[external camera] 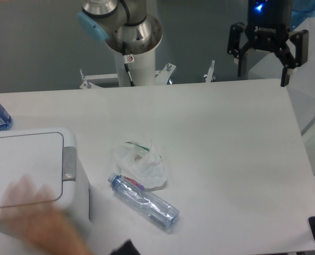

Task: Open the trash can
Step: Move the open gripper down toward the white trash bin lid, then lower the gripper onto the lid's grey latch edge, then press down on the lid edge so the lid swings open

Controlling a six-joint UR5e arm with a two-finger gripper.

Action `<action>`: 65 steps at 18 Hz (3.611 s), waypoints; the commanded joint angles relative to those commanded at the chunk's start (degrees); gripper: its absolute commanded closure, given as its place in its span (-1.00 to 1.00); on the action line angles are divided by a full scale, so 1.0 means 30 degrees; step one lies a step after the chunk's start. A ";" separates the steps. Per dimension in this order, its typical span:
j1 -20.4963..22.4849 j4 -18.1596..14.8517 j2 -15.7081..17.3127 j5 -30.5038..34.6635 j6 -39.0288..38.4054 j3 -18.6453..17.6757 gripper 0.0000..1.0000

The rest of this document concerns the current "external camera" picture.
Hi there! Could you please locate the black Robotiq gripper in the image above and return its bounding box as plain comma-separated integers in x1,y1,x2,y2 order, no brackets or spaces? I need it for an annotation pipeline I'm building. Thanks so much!
227,1,309,87

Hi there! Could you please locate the white trash can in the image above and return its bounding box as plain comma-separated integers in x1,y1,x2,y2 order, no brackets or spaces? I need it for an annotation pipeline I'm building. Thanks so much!
0,127,92,237

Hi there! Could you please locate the white trash can lid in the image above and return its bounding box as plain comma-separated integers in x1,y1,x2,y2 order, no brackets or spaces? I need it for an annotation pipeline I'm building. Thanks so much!
0,131,64,205

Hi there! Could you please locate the blurred human hand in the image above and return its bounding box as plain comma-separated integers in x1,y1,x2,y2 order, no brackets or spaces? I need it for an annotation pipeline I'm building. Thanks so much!
0,175,92,254

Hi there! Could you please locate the blue water jug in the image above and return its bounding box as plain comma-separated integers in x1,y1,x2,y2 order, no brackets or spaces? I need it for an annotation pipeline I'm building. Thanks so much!
292,0,315,19

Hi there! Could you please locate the silver clamp bolt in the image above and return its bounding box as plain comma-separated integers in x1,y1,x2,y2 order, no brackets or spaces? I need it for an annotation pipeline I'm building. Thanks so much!
203,60,216,83

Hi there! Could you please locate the crumpled white plastic bag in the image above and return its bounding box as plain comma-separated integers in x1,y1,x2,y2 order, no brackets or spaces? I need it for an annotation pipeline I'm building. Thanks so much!
114,141,167,190

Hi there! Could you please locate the clear plastic water bottle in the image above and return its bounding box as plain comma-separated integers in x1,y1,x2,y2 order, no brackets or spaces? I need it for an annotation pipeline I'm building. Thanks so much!
107,173,179,231

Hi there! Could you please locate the grey lid push button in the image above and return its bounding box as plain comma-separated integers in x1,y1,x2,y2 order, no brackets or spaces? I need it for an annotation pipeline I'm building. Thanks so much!
62,147,77,181

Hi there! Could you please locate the black sleeve cuff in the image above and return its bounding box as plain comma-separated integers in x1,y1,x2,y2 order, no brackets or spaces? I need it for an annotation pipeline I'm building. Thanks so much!
110,240,140,255

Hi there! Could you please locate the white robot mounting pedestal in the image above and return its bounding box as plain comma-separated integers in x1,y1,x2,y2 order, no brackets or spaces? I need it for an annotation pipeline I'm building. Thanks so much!
113,49,155,86

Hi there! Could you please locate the black cable on pedestal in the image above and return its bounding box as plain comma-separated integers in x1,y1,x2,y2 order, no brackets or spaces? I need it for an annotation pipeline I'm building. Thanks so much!
121,41,135,87

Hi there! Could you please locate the white bracket with bolts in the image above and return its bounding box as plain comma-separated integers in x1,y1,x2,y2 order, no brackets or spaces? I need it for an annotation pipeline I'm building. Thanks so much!
79,63,177,89

